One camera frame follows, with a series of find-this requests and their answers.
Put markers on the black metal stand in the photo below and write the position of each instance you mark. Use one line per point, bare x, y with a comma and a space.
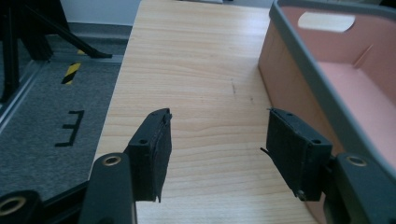
28, 34

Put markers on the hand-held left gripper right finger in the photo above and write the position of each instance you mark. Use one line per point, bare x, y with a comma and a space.
299, 155

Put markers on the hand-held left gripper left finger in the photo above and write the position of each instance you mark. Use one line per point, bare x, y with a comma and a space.
149, 155

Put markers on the black floor tape mark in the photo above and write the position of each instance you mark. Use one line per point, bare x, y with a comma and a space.
72, 127

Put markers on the pink plastic bin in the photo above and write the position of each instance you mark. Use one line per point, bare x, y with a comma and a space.
342, 77

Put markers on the yellow black striped floor tape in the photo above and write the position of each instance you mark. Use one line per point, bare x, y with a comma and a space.
71, 73

